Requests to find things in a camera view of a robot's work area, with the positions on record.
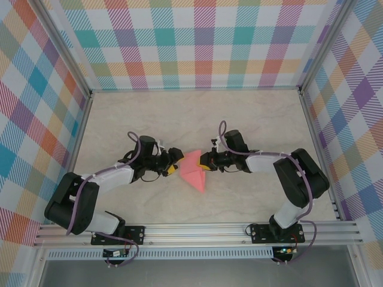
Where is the pink paper sheet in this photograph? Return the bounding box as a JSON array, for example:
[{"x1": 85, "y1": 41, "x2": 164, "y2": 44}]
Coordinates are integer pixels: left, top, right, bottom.
[{"x1": 179, "y1": 149, "x2": 207, "y2": 194}]

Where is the thin black left gripper cable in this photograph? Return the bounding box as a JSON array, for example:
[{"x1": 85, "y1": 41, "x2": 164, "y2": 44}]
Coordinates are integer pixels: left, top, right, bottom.
[{"x1": 140, "y1": 173, "x2": 163, "y2": 184}]

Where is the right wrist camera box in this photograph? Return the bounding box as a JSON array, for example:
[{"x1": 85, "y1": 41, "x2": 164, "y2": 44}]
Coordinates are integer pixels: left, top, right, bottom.
[{"x1": 223, "y1": 129, "x2": 250, "y2": 154}]

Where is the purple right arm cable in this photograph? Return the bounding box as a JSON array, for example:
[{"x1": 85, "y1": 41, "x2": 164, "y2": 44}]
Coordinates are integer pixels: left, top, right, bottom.
[{"x1": 217, "y1": 120, "x2": 318, "y2": 266}]

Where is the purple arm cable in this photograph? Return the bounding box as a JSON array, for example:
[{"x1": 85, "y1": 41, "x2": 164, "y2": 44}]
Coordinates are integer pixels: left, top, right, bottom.
[
  {"x1": 65, "y1": 131, "x2": 167, "y2": 268},
  {"x1": 217, "y1": 120, "x2": 318, "y2": 266}
]

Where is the aluminium mounting rail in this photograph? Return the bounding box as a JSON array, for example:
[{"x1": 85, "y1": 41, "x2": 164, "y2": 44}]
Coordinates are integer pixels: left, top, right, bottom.
[{"x1": 33, "y1": 220, "x2": 364, "y2": 248}]

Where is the aluminium table back rail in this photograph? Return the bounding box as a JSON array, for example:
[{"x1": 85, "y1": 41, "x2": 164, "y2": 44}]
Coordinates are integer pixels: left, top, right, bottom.
[{"x1": 89, "y1": 86, "x2": 303, "y2": 94}]

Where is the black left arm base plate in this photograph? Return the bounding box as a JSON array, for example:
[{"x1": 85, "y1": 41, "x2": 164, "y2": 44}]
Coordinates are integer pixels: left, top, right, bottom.
[{"x1": 90, "y1": 225, "x2": 147, "y2": 246}]

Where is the aluminium table side rail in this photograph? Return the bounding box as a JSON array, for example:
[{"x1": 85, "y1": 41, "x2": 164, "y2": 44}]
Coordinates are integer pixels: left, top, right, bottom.
[
  {"x1": 299, "y1": 89, "x2": 344, "y2": 221},
  {"x1": 53, "y1": 92, "x2": 94, "y2": 225}
]

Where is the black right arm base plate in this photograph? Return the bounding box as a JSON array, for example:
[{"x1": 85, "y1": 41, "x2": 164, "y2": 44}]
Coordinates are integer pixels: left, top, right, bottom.
[{"x1": 250, "y1": 224, "x2": 305, "y2": 245}]

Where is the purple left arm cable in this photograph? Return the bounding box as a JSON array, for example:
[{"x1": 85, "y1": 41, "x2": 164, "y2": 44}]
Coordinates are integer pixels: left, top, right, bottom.
[{"x1": 65, "y1": 131, "x2": 167, "y2": 268}]

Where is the perforated metal cable tray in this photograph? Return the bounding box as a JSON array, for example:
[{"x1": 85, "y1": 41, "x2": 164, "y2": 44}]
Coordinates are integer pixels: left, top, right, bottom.
[{"x1": 46, "y1": 246, "x2": 275, "y2": 260}]

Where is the aluminium frame post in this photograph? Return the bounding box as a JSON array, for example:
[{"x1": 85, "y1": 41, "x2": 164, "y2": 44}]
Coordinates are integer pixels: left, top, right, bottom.
[
  {"x1": 299, "y1": 0, "x2": 352, "y2": 93},
  {"x1": 31, "y1": 0, "x2": 92, "y2": 98}
]

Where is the aluminium frame leg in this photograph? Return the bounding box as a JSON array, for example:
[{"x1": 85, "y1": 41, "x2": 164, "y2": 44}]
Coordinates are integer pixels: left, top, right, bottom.
[
  {"x1": 348, "y1": 245, "x2": 369, "y2": 287},
  {"x1": 26, "y1": 247, "x2": 45, "y2": 287}
]

